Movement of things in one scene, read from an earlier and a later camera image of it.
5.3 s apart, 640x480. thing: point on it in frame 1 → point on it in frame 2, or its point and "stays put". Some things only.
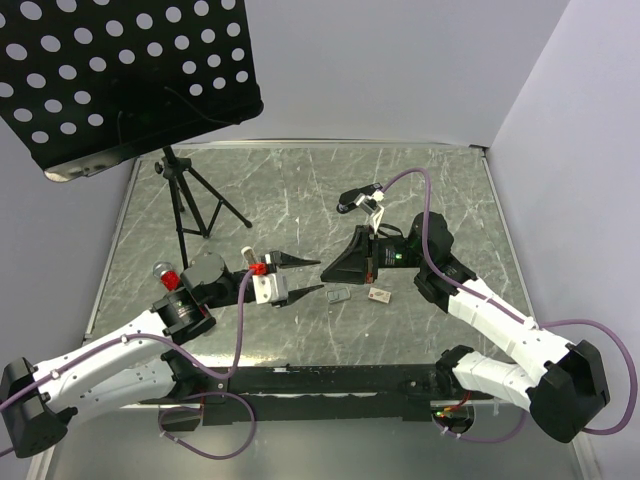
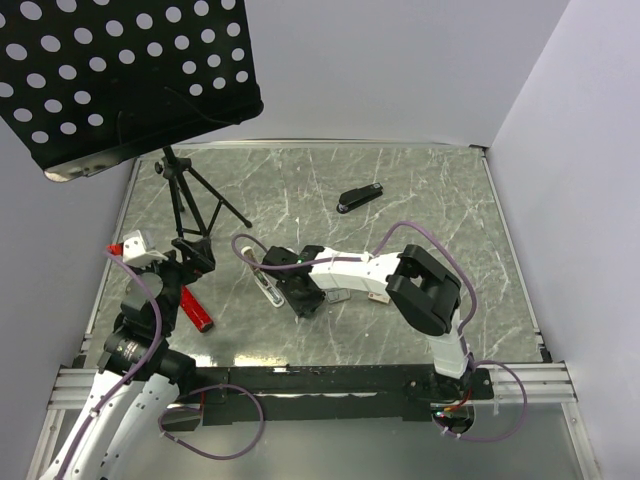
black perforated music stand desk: x=87 y=84 stays put
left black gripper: x=283 y=260 → x=200 y=259
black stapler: x=347 y=196 stays put
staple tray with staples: x=338 y=294 stays put
